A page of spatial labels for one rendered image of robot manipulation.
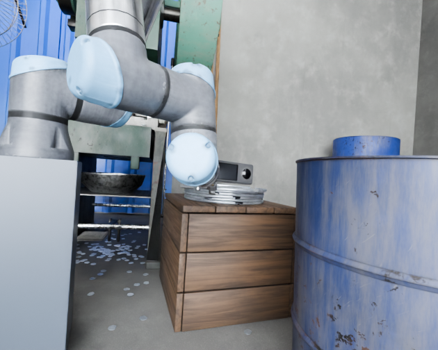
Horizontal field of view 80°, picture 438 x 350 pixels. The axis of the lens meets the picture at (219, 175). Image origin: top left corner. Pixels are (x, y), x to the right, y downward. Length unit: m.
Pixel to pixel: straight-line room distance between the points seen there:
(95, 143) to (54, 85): 0.63
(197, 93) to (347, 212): 0.29
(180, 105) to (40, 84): 0.39
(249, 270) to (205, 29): 1.04
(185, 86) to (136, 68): 0.08
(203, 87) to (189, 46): 0.94
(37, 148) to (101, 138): 0.66
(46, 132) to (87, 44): 0.37
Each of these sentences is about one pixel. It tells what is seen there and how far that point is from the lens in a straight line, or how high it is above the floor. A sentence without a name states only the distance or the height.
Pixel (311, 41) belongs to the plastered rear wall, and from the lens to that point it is 3.46.
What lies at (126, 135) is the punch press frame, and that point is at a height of 0.59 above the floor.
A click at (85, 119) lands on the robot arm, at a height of 0.56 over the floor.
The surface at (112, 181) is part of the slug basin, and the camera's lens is 1.37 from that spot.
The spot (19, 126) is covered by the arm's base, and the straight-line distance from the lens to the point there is 0.70.
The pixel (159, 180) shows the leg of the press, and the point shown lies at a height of 0.40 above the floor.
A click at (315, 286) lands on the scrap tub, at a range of 0.50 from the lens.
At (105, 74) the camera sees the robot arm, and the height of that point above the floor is 0.54.
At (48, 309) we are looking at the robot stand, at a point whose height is 0.13.
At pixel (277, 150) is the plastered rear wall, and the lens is 2.94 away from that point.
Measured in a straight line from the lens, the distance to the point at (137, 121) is 1.39.
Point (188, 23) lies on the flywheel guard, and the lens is 1.35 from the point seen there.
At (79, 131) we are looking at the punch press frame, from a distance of 1.33.
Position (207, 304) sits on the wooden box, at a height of 0.07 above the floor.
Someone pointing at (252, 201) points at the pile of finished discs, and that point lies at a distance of 0.86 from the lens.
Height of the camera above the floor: 0.44
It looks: level
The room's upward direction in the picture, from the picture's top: 4 degrees clockwise
